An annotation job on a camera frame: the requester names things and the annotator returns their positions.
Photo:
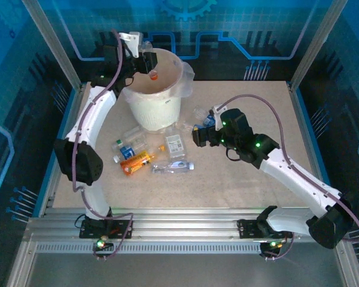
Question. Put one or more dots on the clear bottle orange label and cap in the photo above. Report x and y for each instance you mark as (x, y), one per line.
(153, 76)

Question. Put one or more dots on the clear bottle pale blue cap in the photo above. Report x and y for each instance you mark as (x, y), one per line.
(170, 166)

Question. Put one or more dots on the orange juice bottle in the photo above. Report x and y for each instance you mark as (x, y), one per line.
(136, 161)

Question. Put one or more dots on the clear bottle blue label white cap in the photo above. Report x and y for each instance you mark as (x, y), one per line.
(127, 152)

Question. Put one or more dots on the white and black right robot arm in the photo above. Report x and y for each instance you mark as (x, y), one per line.
(302, 182)

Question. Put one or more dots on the clear plastic bin liner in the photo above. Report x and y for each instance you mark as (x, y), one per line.
(187, 77)

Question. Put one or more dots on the white plastic bin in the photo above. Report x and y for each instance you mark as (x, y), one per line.
(155, 110)

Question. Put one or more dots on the clear square bottle white label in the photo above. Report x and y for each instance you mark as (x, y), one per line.
(175, 145)

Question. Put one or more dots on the black connector with lights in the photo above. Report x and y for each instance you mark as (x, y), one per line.
(101, 243)
(272, 244)

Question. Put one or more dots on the grey metal base panel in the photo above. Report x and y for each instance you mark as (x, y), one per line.
(182, 269)

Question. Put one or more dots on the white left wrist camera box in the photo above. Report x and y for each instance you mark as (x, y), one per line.
(131, 40)

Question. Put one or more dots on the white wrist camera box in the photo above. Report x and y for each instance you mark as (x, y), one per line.
(217, 119)
(131, 40)

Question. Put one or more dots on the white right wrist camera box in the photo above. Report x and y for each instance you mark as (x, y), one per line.
(217, 119)

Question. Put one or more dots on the aluminium frame post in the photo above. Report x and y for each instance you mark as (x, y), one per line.
(54, 48)
(317, 45)

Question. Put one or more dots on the aluminium side rail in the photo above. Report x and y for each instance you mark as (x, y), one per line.
(302, 119)
(74, 107)

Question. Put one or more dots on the aluminium front rail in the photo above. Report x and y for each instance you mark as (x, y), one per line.
(182, 224)

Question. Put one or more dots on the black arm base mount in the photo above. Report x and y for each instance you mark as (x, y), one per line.
(89, 230)
(248, 228)

